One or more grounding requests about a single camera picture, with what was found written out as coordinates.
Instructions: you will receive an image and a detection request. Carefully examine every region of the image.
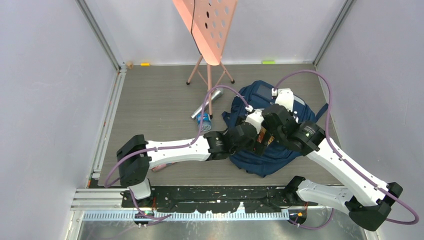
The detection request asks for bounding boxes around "navy blue student backpack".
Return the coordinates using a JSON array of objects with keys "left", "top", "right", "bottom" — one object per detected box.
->
[{"left": 221, "top": 80, "right": 328, "bottom": 178}]

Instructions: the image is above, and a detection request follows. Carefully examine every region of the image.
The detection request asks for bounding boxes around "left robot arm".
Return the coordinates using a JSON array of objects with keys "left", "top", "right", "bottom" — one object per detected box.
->
[{"left": 116, "top": 122, "right": 265, "bottom": 207}]

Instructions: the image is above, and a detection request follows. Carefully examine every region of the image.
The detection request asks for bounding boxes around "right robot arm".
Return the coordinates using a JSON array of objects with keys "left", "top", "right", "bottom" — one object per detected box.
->
[{"left": 261, "top": 104, "right": 403, "bottom": 232}]

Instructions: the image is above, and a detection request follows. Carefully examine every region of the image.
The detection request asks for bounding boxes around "green tape piece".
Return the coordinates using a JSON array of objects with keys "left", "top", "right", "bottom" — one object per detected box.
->
[{"left": 261, "top": 60, "right": 276, "bottom": 65}]

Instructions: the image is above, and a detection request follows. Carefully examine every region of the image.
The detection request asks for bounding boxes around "silver microphone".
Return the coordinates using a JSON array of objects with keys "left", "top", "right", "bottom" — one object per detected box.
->
[{"left": 190, "top": 87, "right": 224, "bottom": 120}]

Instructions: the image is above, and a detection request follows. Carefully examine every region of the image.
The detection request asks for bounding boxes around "pink music stand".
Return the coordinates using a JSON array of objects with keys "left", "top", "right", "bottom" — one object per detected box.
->
[{"left": 172, "top": 0, "right": 239, "bottom": 119}]

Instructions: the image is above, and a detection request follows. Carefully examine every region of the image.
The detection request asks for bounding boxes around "small wooden block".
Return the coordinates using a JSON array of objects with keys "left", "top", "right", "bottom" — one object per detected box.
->
[{"left": 125, "top": 61, "right": 134, "bottom": 70}]

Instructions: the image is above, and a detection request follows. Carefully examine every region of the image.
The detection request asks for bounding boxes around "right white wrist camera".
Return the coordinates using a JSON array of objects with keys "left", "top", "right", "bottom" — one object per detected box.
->
[{"left": 271, "top": 88, "right": 294, "bottom": 112}]

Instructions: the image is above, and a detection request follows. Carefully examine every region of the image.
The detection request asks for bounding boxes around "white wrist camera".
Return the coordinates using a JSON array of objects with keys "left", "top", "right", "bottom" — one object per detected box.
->
[
  {"left": 245, "top": 105, "right": 264, "bottom": 134},
  {"left": 271, "top": 88, "right": 294, "bottom": 112}
]

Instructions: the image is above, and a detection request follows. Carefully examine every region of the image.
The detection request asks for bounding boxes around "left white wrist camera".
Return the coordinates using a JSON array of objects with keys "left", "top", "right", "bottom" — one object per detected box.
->
[{"left": 245, "top": 105, "right": 264, "bottom": 134}]

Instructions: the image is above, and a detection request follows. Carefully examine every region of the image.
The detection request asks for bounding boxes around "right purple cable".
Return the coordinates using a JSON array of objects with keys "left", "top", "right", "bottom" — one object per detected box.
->
[{"left": 273, "top": 69, "right": 420, "bottom": 225}]

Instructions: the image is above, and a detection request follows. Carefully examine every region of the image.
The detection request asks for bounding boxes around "purple cable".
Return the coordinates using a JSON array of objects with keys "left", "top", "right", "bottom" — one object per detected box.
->
[
  {"left": 273, "top": 69, "right": 420, "bottom": 225},
  {"left": 103, "top": 85, "right": 254, "bottom": 227}
]

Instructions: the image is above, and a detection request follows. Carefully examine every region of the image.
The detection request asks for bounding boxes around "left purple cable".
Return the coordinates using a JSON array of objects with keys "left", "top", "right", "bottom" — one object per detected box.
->
[{"left": 103, "top": 85, "right": 254, "bottom": 227}]

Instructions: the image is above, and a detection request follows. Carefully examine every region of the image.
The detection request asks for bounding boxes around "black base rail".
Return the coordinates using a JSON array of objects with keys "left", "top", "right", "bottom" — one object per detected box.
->
[{"left": 136, "top": 185, "right": 311, "bottom": 214}]

